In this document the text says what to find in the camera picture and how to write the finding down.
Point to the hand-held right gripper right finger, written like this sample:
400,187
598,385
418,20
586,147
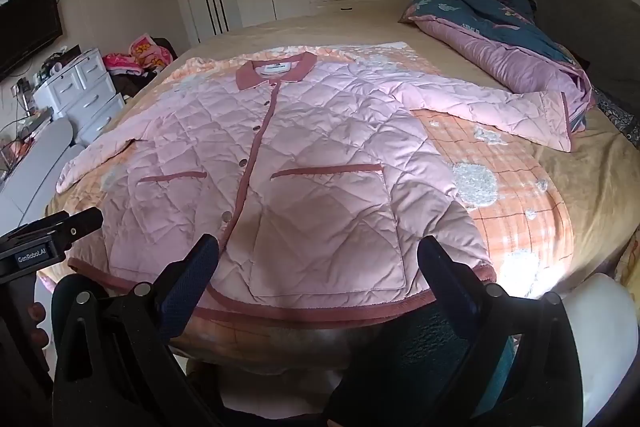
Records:
447,287

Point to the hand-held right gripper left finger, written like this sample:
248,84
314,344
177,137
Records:
190,287

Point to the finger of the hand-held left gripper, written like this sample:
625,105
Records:
82,227

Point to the pink quilted jacket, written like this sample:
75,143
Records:
300,157

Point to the pink clothes pile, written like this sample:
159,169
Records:
127,84

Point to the person's left hand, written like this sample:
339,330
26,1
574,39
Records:
38,322

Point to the white rounded board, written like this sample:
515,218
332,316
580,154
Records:
45,144
35,192

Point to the orange plaid blanket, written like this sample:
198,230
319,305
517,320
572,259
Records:
500,227

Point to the person's dark clothing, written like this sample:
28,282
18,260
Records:
400,367

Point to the cluttered desk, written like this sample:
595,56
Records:
20,127

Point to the white drawer cabinet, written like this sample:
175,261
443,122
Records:
85,92

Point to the white rounded object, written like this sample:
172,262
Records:
610,347

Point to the pink cartoon blanket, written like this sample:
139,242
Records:
147,52

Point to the black television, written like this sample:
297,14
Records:
25,27

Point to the blue floral quilt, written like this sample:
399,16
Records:
500,57

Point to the bed with beige sheet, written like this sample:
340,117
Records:
350,32

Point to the grey headboard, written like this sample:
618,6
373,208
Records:
590,7

